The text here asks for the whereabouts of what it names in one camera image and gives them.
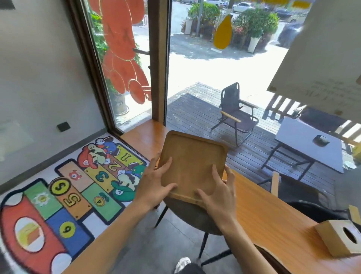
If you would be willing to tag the person's left hand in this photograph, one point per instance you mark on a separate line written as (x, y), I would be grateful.
(152, 189)

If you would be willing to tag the person's right hand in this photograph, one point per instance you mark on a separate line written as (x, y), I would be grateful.
(222, 203)

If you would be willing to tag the wooden tray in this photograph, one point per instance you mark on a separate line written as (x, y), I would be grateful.
(191, 158)

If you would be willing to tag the wooden tissue box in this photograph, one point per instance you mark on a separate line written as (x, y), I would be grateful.
(330, 240)

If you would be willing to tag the person's right forearm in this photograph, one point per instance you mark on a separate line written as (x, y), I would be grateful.
(248, 254)

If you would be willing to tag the person's left forearm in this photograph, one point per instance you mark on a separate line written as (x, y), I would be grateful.
(112, 242)

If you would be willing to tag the person's white shoe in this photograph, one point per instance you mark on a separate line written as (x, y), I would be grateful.
(182, 264)

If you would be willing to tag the dark grey round stool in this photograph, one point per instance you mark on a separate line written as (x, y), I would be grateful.
(189, 217)

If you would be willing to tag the black folding chair wooden armrests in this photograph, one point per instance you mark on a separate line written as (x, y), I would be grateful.
(231, 98)
(321, 118)
(299, 192)

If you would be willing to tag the colourful cartoon floor mat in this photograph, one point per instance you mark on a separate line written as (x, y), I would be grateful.
(56, 214)

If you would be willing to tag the dark square outdoor table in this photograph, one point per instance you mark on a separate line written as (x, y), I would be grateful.
(304, 144)

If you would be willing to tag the wooden picket fence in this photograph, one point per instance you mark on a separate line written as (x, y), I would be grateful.
(275, 105)

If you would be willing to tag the black ashtray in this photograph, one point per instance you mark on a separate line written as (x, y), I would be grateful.
(321, 140)

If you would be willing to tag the wooden framed glass door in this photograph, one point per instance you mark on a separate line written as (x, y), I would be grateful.
(84, 56)

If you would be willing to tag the red window sticker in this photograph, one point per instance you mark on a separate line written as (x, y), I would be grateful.
(118, 34)

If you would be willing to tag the yellow window sticker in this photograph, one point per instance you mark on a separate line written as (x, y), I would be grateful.
(222, 34)

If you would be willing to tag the white paper window poster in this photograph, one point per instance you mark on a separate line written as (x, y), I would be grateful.
(324, 56)

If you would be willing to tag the white planter with bush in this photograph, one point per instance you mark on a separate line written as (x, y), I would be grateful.
(253, 25)
(203, 12)

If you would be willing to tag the dark car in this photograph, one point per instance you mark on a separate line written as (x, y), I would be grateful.
(290, 34)

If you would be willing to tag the white car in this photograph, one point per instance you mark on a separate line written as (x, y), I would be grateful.
(242, 7)

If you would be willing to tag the black wall socket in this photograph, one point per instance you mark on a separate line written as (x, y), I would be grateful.
(63, 126)

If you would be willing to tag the wooden door frame post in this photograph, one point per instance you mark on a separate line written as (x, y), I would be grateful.
(158, 56)

